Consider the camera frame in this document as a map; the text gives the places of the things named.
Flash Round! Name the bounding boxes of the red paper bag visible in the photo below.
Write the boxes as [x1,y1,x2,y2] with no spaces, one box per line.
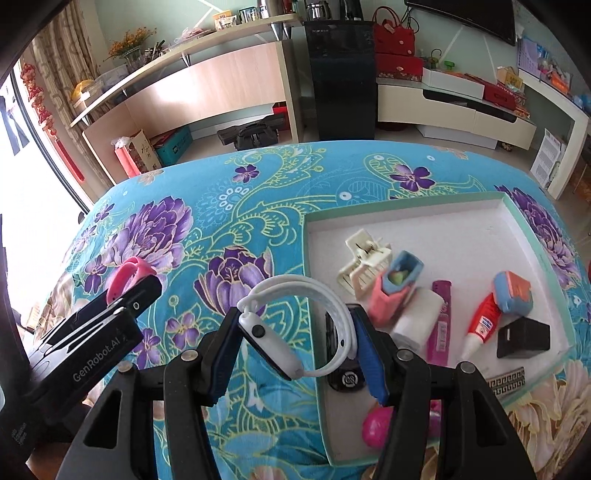
[113,129,162,178]

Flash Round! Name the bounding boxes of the pink toy dog figure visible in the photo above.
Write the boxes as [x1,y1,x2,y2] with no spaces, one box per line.
[361,399,446,450]

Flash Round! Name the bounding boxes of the black television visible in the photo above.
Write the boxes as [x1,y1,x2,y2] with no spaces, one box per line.
[404,0,517,47]

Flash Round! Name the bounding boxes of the black charger block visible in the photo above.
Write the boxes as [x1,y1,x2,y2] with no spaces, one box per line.
[496,316,551,360]

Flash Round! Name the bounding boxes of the white television cabinet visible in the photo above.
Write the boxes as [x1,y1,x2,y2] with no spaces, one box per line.
[376,76,539,151]

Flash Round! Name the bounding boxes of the white desk calendar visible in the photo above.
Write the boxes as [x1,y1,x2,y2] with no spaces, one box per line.
[530,129,568,189]

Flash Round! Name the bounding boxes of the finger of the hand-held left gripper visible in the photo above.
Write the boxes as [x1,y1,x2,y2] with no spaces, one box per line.
[46,275,163,347]

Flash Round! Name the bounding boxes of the red gift bag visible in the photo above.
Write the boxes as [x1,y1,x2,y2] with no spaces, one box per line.
[372,7,416,56]

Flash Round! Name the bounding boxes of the teal box lid tray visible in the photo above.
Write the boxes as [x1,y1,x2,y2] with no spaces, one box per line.
[305,191,578,467]

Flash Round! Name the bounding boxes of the pink smart band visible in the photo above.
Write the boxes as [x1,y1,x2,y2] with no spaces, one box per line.
[105,257,157,305]

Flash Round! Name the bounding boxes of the pink blue plastic toy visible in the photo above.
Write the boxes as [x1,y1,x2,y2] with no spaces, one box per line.
[367,250,424,324]

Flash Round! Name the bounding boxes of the white smart watch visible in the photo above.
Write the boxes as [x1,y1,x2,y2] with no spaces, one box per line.
[236,275,358,380]

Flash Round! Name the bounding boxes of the black toy car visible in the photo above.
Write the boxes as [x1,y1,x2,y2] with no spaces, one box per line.
[324,305,370,394]

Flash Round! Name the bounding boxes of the red hanging ornament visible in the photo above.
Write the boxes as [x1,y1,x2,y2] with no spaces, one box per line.
[21,62,86,183]

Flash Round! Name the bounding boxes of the yellow flowers in vase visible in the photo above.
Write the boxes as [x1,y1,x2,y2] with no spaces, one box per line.
[105,28,158,72]

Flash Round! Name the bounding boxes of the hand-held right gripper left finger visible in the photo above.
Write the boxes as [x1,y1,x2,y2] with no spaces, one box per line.
[60,311,244,480]

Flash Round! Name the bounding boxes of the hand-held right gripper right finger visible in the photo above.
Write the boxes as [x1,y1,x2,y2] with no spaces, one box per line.
[350,305,537,480]

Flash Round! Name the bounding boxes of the small red box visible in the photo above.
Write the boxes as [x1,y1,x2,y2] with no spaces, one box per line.
[482,83,527,109]

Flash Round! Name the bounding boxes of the beige curtain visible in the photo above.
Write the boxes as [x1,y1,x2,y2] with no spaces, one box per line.
[32,0,107,125]

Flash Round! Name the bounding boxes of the floral blanket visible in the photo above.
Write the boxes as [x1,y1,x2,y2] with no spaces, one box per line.
[28,140,591,480]

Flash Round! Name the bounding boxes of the white hair clip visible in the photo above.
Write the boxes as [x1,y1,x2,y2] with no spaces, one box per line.
[337,231,393,296]

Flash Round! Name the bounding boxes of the white flat box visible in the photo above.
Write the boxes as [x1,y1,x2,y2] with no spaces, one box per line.
[421,68,485,100]

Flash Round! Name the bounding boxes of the red glue bottle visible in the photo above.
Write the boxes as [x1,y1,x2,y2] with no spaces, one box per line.
[459,292,502,358]

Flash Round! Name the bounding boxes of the black mini fridge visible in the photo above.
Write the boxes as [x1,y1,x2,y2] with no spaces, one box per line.
[302,18,377,141]

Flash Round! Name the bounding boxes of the black stepper machine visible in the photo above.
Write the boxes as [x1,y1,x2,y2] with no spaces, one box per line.
[217,115,284,151]

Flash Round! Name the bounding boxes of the small orange blue toy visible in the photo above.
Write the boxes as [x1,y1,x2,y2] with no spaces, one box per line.
[493,271,535,315]

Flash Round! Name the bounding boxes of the wooden bar counter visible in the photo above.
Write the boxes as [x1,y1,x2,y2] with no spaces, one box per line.
[69,14,305,178]

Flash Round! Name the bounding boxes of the magenta lighter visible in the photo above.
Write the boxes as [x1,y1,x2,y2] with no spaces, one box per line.
[426,280,455,364]

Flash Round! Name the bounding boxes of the gold patterned lighter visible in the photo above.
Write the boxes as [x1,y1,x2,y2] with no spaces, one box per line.
[485,367,527,398]

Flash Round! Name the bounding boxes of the red gift box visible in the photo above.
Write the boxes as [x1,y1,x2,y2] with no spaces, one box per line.
[375,53,424,81]

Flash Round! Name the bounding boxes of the teal storage box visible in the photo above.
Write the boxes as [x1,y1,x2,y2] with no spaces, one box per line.
[152,126,194,164]

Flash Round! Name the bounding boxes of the white desk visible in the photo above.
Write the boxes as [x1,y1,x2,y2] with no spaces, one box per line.
[517,69,591,201]

